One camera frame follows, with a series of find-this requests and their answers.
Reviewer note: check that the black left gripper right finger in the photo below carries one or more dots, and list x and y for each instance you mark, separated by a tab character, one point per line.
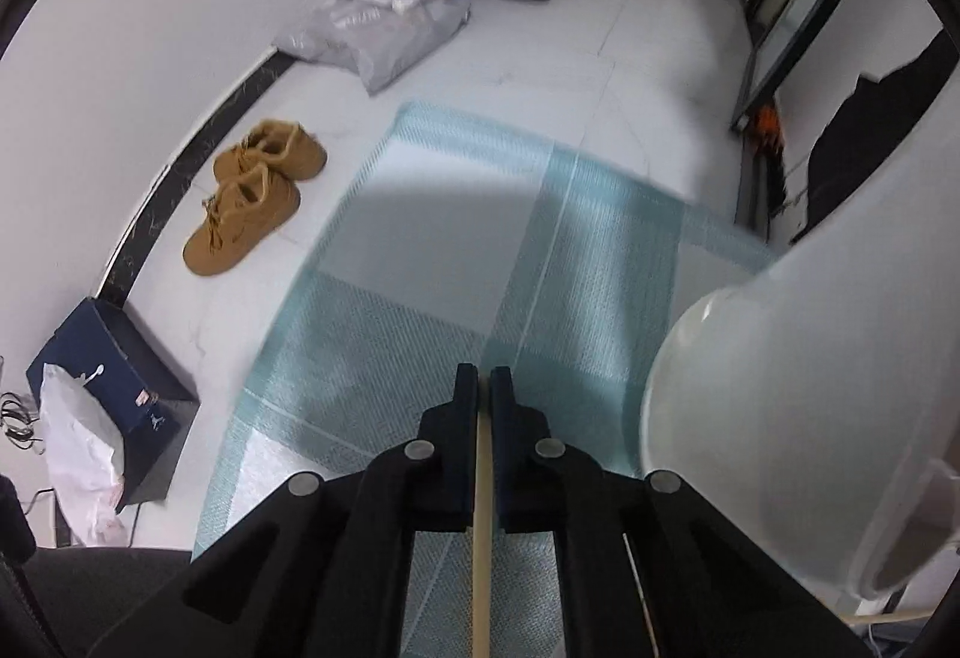
516	429

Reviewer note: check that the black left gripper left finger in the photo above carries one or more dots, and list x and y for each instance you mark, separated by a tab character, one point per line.
448	487

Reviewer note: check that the wooden chopstick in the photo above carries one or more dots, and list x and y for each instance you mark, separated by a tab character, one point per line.
482	530

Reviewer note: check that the teal plaid placemat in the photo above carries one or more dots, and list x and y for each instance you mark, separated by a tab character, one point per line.
462	240

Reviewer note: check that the white utensil holder cup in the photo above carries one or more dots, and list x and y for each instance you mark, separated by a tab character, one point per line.
817	404

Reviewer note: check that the dark blue shoe box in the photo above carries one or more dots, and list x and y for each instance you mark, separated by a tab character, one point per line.
149	405

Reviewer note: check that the tan shoe near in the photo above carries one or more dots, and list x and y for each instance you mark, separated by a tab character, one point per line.
244	211

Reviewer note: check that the tan shoe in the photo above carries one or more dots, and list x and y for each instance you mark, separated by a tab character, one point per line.
244	211
284	147

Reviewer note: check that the tan shoe far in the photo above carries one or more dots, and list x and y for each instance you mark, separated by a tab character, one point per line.
284	147

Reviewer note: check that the white plastic bag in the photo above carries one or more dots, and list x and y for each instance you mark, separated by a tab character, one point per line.
84	457

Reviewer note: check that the grey parcel bag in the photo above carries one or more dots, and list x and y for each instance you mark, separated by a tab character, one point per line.
377	44

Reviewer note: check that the black hanging jacket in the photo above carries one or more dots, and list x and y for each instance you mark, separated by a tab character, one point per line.
870	124

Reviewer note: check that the black stand frame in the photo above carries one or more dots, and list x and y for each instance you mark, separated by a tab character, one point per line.
782	31

